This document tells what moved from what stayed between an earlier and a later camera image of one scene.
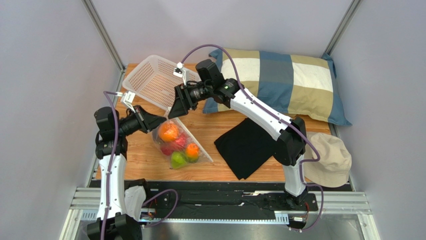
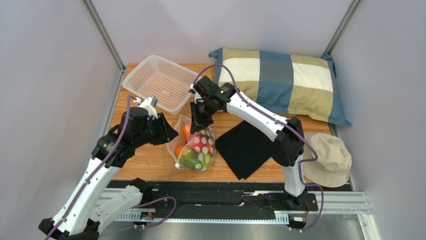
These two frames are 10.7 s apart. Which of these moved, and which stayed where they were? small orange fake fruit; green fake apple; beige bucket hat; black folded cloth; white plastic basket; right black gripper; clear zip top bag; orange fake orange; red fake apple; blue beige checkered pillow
Moved: small orange fake fruit; clear zip top bag; right black gripper; orange fake orange; red fake apple; green fake apple
Stayed: blue beige checkered pillow; black folded cloth; beige bucket hat; white plastic basket
